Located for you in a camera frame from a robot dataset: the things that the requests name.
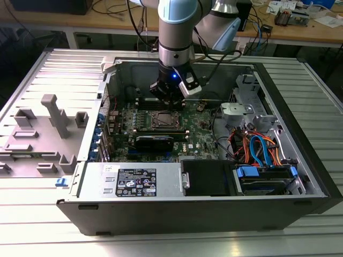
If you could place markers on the green motherboard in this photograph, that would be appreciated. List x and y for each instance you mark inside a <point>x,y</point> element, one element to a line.
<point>198,139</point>

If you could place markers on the black open PC case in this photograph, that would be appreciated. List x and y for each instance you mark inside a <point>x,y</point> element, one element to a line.
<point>174,217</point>

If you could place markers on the small black box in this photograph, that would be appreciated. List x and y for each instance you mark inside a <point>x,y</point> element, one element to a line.
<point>267,28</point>

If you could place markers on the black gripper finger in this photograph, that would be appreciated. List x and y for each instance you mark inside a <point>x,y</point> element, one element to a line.
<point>158,91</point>
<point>179,97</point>

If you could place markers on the copper coil component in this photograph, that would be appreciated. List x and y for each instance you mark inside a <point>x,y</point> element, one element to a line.
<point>282,17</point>

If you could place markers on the silver metal drive bracket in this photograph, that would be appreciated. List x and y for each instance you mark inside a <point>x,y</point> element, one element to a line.
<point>235,108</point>

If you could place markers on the grey metal electronic device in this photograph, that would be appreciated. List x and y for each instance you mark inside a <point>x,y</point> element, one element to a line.
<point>300,17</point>

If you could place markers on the black graphics card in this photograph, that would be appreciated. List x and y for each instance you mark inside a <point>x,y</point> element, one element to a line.
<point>154,144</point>

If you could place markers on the CPU socket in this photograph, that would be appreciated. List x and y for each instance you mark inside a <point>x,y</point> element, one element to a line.
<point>151,119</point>

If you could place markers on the grey parts rack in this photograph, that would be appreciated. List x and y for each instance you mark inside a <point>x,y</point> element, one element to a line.
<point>45,139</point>

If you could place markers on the blue expansion slot clip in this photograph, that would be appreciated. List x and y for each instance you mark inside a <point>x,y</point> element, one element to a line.
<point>95,145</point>
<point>101,119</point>
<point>92,155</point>
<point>98,133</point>

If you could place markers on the silver power supply with label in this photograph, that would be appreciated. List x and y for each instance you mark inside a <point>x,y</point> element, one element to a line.
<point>91,184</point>

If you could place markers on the silver CPU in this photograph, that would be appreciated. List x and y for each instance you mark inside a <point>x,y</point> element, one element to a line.
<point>165,120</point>

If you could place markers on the hard disk in blue carrier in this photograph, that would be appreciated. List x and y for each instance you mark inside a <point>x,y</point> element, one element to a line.
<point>262,186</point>
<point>249,171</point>

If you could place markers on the wooden workbench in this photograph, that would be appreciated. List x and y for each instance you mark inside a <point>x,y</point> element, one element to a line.
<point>80,21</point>

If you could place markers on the large black box device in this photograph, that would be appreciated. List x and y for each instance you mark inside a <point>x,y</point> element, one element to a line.
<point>53,6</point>

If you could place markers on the white printed paper sheets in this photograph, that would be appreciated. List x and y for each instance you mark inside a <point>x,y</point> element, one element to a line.
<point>278,5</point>

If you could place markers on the black upright desktop device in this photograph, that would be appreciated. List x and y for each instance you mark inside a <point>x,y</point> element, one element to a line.
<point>247,16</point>

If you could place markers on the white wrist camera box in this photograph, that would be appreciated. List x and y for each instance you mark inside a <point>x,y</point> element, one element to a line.
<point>190,91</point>

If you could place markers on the pale plastic container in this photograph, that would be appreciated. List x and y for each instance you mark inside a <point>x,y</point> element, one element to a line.
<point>319,6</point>

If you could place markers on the white paper sheet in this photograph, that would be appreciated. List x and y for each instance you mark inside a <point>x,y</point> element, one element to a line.
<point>328,21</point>

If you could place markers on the silver disk bay cage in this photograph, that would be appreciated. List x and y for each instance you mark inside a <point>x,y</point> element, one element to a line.
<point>246,80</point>

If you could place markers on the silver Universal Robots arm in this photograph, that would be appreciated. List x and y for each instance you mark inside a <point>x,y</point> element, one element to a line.
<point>174,34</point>

